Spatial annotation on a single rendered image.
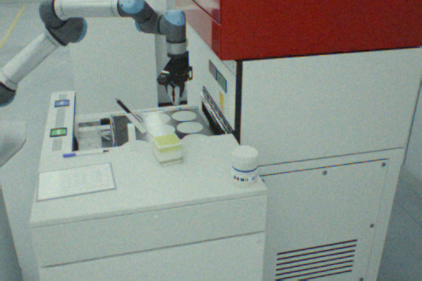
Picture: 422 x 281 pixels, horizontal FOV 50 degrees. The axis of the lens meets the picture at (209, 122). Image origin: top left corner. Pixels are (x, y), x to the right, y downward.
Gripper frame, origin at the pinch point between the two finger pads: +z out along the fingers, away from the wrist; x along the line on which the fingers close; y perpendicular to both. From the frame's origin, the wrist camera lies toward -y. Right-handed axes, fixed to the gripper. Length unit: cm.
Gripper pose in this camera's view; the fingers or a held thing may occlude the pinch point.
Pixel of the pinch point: (174, 103)
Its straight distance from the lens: 176.6
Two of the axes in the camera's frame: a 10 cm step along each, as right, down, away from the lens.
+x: -8.2, -2.5, 5.2
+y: 5.7, -3.5, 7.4
